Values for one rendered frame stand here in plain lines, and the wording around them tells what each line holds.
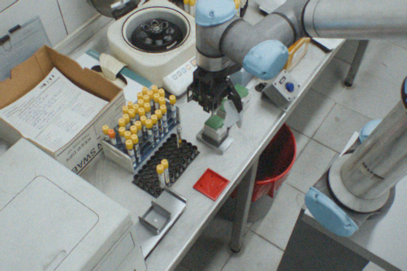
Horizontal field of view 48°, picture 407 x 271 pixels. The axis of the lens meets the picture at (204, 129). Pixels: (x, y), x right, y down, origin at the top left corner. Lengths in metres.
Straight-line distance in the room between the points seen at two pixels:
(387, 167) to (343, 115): 1.76
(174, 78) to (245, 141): 0.27
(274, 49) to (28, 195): 0.50
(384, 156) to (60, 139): 0.79
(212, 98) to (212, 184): 0.26
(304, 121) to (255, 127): 1.18
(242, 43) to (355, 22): 0.19
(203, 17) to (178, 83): 0.47
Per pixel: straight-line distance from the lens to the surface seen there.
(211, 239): 2.04
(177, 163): 1.17
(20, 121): 1.28
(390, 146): 0.72
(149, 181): 1.14
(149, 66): 1.26
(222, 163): 1.19
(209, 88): 0.99
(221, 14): 0.85
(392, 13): 0.77
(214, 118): 1.17
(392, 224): 1.15
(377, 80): 2.73
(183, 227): 1.11
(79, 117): 1.24
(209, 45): 0.89
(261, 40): 0.83
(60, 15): 1.43
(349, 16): 0.82
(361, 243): 1.11
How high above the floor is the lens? 1.89
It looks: 54 degrees down
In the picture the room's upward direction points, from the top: 1 degrees clockwise
